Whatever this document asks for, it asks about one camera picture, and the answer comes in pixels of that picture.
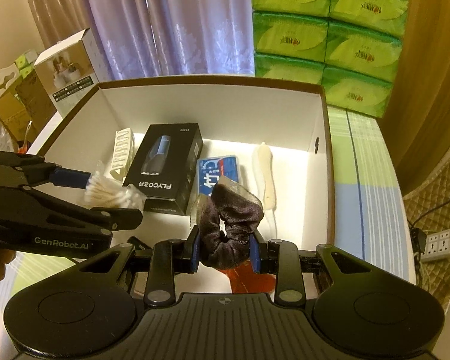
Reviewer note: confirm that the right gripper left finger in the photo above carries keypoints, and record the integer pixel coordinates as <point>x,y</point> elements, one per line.
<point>169,258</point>

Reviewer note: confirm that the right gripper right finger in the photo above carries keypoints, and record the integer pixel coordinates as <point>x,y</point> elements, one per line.
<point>280,258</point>

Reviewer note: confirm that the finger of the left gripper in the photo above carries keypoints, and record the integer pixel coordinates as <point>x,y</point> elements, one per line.
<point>62,177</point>
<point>65,217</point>

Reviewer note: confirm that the bag of cotton swabs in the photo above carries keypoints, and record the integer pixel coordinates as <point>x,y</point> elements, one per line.
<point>102,191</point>

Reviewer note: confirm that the red foil packet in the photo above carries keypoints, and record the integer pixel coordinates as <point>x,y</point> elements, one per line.
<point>244,280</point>

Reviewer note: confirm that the dark brown hair scrunchie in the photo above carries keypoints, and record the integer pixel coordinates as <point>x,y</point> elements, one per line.
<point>226,219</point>

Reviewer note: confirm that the black shaver box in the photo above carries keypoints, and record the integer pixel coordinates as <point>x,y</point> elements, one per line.
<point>164,166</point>

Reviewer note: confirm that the blue floss pick box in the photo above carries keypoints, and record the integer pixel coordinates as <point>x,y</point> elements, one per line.
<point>209,171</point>

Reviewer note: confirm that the white electric toothbrush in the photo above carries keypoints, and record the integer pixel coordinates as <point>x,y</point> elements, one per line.
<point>262,172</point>

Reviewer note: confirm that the brown cardboard boxes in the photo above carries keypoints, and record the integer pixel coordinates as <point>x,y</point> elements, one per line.
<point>25,107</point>

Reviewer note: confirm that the plaid tablecloth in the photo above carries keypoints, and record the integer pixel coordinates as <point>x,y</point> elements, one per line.
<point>370,216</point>

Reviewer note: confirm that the white product box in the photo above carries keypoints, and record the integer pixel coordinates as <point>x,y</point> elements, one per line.
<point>70,68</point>

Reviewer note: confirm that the brown cardboard storage box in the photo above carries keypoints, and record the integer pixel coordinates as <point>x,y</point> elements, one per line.
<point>235,114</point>

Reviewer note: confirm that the quilted tan chair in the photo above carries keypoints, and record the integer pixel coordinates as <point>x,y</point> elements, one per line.
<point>428,209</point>

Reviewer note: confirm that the white power strip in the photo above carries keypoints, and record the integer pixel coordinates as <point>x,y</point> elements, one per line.
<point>437,247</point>

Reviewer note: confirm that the purple curtain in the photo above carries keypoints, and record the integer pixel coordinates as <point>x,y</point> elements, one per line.
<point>148,38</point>

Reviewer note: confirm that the green tissue pack stack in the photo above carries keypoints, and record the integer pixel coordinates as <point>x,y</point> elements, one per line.
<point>349,47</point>

